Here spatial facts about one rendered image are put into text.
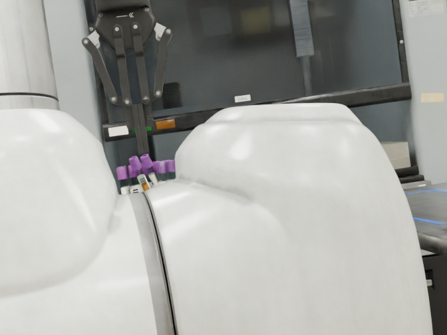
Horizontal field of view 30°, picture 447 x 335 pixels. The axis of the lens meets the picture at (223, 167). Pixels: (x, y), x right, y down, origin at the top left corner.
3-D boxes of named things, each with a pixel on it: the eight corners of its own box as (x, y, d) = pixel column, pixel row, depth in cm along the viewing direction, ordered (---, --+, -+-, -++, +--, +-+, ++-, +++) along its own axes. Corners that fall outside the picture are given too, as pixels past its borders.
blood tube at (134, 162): (163, 217, 137) (137, 157, 133) (154, 221, 137) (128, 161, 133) (163, 213, 138) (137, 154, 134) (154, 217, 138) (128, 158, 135)
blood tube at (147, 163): (174, 211, 140) (149, 152, 136) (173, 215, 139) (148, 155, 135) (165, 214, 140) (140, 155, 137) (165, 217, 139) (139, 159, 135)
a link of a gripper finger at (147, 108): (140, 92, 117) (161, 88, 118) (145, 127, 118) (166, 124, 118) (140, 91, 116) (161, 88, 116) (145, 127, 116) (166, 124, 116)
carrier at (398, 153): (409, 171, 167) (406, 141, 167) (412, 171, 165) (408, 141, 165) (352, 179, 166) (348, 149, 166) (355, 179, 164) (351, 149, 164)
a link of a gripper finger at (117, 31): (122, 24, 114) (112, 24, 114) (132, 106, 115) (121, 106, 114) (123, 27, 118) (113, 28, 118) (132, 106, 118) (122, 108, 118)
